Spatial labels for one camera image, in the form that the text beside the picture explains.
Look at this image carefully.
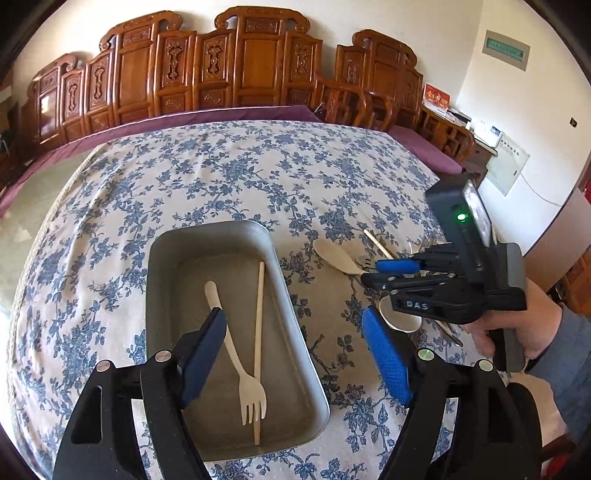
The white box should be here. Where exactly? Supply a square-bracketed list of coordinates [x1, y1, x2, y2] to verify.
[475, 121, 502, 147]

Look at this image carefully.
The blue floral tablecloth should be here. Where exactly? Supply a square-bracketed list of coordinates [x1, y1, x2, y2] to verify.
[7, 121, 467, 480]

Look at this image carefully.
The grey rectangular container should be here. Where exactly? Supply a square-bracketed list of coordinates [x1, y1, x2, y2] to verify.
[145, 220, 331, 462]

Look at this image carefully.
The white wall board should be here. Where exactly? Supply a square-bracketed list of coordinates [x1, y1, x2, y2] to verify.
[485, 131, 532, 195]

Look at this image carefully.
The brown chopstick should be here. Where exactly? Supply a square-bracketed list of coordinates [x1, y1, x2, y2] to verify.
[433, 318, 464, 348]

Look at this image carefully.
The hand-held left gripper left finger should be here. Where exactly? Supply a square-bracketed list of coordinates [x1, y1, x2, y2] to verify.
[53, 307, 228, 480]

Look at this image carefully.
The beige board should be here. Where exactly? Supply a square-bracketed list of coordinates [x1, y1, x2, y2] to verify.
[526, 187, 591, 291]

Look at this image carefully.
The beige fork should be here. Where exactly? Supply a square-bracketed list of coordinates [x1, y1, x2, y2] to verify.
[204, 281, 267, 425]

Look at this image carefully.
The grey wall panel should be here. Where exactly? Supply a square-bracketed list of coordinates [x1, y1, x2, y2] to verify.
[482, 30, 531, 71]

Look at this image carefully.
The short carved wooden bench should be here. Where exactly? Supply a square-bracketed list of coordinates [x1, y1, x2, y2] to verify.
[335, 29, 426, 130]

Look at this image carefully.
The curved wooden armchair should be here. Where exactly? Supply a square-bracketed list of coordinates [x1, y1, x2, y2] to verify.
[316, 78, 400, 134]

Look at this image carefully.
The beige chopstick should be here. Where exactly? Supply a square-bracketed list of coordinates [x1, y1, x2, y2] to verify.
[363, 229, 397, 260]
[253, 261, 266, 446]

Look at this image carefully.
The wooden side table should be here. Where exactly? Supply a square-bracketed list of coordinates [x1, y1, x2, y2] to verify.
[418, 104, 476, 164]

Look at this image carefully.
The person's right hand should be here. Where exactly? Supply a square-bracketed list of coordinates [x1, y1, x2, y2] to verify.
[463, 279, 565, 361]

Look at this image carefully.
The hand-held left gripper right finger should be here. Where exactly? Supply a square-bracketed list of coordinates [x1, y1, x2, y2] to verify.
[361, 307, 525, 480]

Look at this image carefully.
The purple seat cushion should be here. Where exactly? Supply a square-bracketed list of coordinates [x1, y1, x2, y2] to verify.
[388, 126, 462, 175]

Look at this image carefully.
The beige wooden spoon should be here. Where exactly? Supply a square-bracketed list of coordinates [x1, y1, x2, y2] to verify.
[313, 238, 377, 278]

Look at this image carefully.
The white spoon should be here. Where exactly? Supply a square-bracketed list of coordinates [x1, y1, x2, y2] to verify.
[378, 295, 422, 334]

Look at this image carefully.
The person's right forearm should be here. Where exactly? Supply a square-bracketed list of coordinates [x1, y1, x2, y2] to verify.
[524, 305, 591, 446]

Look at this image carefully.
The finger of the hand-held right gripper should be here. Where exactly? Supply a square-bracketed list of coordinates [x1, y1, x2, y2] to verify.
[375, 247, 460, 278]
[361, 272, 458, 297]

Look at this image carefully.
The long carved wooden bench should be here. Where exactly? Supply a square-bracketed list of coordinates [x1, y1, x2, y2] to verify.
[25, 6, 326, 148]

